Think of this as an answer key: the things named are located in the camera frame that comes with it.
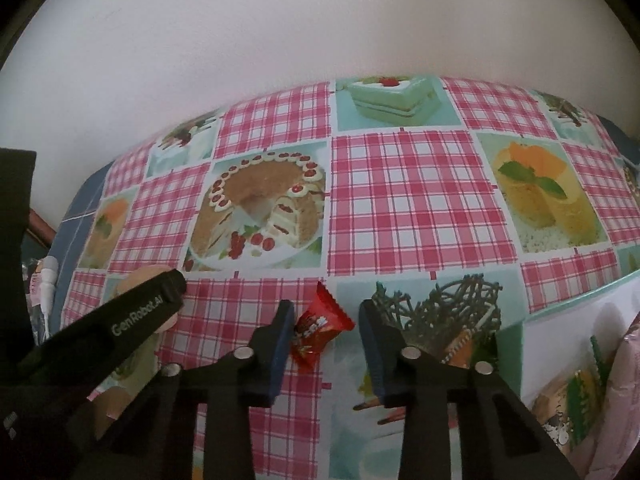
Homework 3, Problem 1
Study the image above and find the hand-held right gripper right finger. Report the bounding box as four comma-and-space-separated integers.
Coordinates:
358, 299, 583, 480

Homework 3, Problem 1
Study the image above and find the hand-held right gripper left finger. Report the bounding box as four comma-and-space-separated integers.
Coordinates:
70, 300, 296, 480

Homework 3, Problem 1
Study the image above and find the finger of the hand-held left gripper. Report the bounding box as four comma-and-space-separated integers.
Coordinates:
20, 268, 188, 378

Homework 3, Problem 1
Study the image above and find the red candy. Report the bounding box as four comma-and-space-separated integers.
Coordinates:
290, 280, 356, 373

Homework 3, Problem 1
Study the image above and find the shallow teal white box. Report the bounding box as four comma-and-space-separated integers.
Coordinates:
520, 270, 640, 480

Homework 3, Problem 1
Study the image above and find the dark green snack packet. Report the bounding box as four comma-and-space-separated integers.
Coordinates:
567, 335, 608, 446

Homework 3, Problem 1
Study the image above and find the pink snack packet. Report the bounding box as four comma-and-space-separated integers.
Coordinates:
570, 310, 640, 480

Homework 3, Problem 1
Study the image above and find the white corded device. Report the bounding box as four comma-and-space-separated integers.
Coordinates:
37, 255, 61, 341

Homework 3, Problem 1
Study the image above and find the reddish brown wooden frame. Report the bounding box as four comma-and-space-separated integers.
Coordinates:
27, 207, 58, 251

